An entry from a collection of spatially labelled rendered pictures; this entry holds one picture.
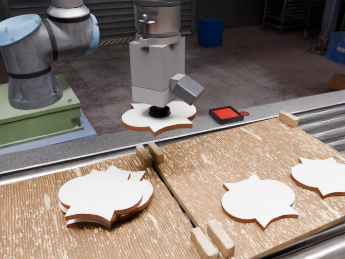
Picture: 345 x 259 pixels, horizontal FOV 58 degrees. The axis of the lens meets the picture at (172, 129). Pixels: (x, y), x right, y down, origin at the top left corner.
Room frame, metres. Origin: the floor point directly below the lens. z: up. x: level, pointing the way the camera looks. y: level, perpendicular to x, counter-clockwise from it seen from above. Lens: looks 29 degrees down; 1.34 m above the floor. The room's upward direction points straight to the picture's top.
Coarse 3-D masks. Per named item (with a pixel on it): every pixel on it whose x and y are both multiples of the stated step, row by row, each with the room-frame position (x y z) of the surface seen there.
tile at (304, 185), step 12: (300, 168) 0.53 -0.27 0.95; (312, 168) 0.53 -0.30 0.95; (324, 168) 0.53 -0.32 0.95; (336, 168) 0.53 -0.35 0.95; (300, 180) 0.49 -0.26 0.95; (312, 180) 0.49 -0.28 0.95; (324, 180) 0.49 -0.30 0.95; (336, 180) 0.49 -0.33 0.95; (324, 192) 0.46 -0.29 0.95; (336, 192) 0.46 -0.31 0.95
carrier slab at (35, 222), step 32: (128, 160) 0.58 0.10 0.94; (0, 192) 0.47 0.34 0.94; (32, 192) 0.47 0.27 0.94; (160, 192) 0.47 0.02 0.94; (0, 224) 0.39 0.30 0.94; (32, 224) 0.39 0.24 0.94; (64, 224) 0.39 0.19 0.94; (128, 224) 0.39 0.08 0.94; (160, 224) 0.39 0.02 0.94; (0, 256) 0.32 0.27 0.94; (32, 256) 0.32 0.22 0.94; (64, 256) 0.32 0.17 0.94; (96, 256) 0.32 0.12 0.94; (128, 256) 0.32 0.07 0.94; (160, 256) 0.32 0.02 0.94; (192, 256) 0.32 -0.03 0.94
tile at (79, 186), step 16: (96, 176) 0.46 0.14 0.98; (112, 176) 0.46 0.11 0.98; (128, 176) 0.46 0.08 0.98; (64, 192) 0.42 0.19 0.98; (80, 192) 0.42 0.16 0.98; (96, 192) 0.42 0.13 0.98; (112, 192) 0.42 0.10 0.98; (128, 192) 0.42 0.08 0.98; (80, 208) 0.38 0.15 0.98; (96, 208) 0.38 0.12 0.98; (112, 208) 0.38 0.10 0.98; (128, 208) 0.38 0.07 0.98
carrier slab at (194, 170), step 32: (256, 128) 0.72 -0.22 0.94; (288, 128) 0.72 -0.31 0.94; (192, 160) 0.58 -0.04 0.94; (224, 160) 0.58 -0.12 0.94; (256, 160) 0.58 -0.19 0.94; (288, 160) 0.58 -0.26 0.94; (192, 192) 0.47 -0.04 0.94; (224, 192) 0.47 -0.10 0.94; (224, 224) 0.39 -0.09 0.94; (256, 224) 0.39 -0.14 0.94; (288, 224) 0.39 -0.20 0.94; (320, 224) 0.39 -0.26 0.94; (256, 256) 0.32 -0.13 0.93
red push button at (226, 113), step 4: (228, 108) 0.86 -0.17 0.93; (216, 112) 0.83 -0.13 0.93; (220, 112) 0.83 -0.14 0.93; (224, 112) 0.83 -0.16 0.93; (228, 112) 0.83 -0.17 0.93; (232, 112) 0.83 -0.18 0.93; (220, 116) 0.81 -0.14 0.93; (224, 116) 0.81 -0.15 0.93; (228, 116) 0.81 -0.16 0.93; (232, 116) 0.81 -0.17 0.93
